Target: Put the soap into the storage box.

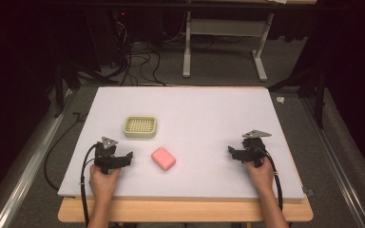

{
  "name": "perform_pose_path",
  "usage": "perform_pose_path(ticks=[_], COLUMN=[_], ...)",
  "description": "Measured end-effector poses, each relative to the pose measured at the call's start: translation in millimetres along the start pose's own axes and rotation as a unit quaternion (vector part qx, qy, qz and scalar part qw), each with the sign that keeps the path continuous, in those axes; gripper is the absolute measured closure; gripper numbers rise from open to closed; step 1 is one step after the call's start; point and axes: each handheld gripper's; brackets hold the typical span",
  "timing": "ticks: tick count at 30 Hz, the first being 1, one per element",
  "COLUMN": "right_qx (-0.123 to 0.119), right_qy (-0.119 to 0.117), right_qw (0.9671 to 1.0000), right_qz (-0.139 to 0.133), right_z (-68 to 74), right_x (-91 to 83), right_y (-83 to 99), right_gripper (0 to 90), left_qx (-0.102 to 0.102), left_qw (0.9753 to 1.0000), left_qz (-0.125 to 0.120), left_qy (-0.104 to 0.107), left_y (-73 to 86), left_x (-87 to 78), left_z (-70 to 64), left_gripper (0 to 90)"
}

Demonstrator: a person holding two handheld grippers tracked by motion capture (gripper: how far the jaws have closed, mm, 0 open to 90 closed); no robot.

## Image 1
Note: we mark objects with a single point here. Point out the white foam mat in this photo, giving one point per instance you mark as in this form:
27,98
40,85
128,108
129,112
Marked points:
196,120

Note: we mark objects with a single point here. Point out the person's right hand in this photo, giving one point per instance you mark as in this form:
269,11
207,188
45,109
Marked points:
261,177

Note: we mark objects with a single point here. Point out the wooden table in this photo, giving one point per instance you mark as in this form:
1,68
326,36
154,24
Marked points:
187,211

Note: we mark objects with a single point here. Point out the black metal stand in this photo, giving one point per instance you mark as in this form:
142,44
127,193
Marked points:
320,95
60,88

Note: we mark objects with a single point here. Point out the cream slotted soap dish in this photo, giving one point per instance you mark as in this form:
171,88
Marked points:
140,126

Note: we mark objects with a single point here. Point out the pink soap bar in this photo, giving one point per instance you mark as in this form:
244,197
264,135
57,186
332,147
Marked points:
163,158

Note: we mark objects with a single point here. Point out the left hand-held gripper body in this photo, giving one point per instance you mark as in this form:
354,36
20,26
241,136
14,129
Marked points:
106,155

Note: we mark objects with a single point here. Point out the person's left hand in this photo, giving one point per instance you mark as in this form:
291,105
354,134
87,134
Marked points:
103,185

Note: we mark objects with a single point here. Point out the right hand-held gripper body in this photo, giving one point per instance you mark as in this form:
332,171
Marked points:
254,148

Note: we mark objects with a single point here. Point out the silver metal floor rail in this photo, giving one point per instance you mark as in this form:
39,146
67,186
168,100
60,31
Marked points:
28,186
339,171

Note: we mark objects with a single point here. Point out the small white crumpled scrap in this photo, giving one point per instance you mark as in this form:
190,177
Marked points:
280,100

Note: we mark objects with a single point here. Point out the white metal desk frame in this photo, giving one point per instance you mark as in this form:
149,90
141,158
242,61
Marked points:
225,28

